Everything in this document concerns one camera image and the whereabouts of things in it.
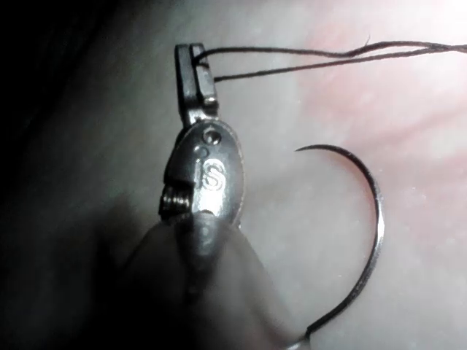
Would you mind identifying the left arm needle driver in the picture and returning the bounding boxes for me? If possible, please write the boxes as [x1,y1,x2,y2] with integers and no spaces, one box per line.
[158,120,245,228]

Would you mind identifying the curved steel needle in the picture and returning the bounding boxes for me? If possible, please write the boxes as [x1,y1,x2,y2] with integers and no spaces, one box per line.
[280,144,385,350]

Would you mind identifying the black thread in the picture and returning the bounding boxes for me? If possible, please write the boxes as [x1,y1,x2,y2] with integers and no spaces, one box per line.
[198,34,467,83]

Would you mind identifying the tissue pad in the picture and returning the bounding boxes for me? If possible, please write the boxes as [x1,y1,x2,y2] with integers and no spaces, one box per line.
[0,0,467,350]

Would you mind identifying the left arm needle driver jaw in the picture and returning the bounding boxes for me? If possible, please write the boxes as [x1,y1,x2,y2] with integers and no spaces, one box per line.
[190,42,220,118]
[174,43,206,128]

